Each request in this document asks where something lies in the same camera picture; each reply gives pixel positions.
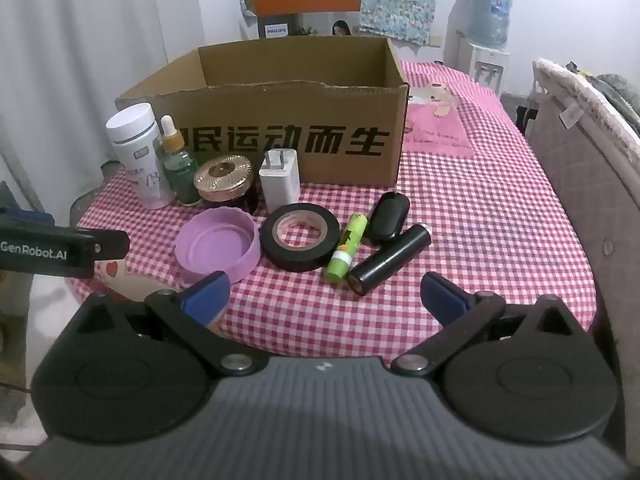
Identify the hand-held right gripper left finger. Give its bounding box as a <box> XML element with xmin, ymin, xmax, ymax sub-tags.
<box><xmin>74</xmin><ymin>270</ymin><xmax>258</xmax><ymax>377</ymax></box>

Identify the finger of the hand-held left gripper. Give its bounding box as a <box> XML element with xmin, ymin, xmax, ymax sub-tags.
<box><xmin>92</xmin><ymin>229</ymin><xmax>131</xmax><ymax>268</ymax></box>
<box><xmin>0</xmin><ymin>207</ymin><xmax>56</xmax><ymax>228</ymax></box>

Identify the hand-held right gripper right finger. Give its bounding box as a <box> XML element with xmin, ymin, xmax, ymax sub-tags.
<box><xmin>390</xmin><ymin>271</ymin><xmax>587</xmax><ymax>377</ymax></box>

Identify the purple round lid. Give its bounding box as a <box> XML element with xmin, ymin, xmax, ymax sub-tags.
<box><xmin>175</xmin><ymin>207</ymin><xmax>262</xmax><ymax>286</ymax></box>

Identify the black cylinder tube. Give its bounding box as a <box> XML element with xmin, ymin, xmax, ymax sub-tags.
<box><xmin>346</xmin><ymin>223</ymin><xmax>432</xmax><ymax>296</ymax></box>

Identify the black tape roll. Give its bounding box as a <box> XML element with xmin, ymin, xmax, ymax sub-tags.
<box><xmin>259</xmin><ymin>203</ymin><xmax>341</xmax><ymax>273</ymax></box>

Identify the white plastic bottle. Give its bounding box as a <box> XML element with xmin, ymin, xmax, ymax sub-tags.
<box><xmin>106</xmin><ymin>103</ymin><xmax>176</xmax><ymax>210</ymax></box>

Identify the black oval case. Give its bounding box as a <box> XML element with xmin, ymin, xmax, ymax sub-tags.
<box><xmin>362</xmin><ymin>191</ymin><xmax>411</xmax><ymax>246</ymax></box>

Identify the green tube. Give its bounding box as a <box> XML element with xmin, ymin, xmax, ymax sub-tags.
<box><xmin>326</xmin><ymin>213</ymin><xmax>369</xmax><ymax>283</ymax></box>

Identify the gold-lidded cream jar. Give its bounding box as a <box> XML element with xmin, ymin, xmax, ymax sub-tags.
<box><xmin>194</xmin><ymin>155</ymin><xmax>260</xmax><ymax>215</ymax></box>

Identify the white charger plug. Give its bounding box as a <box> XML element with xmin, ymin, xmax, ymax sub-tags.
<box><xmin>258</xmin><ymin>149</ymin><xmax>302</xmax><ymax>215</ymax></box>

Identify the brown cardboard box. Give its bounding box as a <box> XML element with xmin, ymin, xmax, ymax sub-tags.
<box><xmin>115</xmin><ymin>36</ymin><xmax>411</xmax><ymax>186</ymax></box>

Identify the pink checked tablecloth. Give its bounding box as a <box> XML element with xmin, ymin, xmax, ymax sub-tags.
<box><xmin>70</xmin><ymin>60</ymin><xmax>598</xmax><ymax>361</ymax></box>

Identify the white curtain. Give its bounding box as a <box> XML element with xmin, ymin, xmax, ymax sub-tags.
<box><xmin>0</xmin><ymin>0</ymin><xmax>207</xmax><ymax>211</ymax></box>

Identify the padded headboard chair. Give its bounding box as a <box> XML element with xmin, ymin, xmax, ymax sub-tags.
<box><xmin>527</xmin><ymin>80</ymin><xmax>640</xmax><ymax>461</ymax></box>

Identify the white water dispenser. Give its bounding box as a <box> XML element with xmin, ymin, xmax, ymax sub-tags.
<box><xmin>442</xmin><ymin>32</ymin><xmax>512</xmax><ymax>97</ymax></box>

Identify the white fluffy blanket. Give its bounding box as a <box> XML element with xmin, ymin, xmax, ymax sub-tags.
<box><xmin>532</xmin><ymin>57</ymin><xmax>640</xmax><ymax>137</ymax></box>

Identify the grey-green blanket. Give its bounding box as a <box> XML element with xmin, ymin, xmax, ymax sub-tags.
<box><xmin>565</xmin><ymin>62</ymin><xmax>640</xmax><ymax>128</ymax></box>

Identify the floral wall cloth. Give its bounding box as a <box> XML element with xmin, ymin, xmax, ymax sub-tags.
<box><xmin>237</xmin><ymin>0</ymin><xmax>458</xmax><ymax>47</ymax></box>

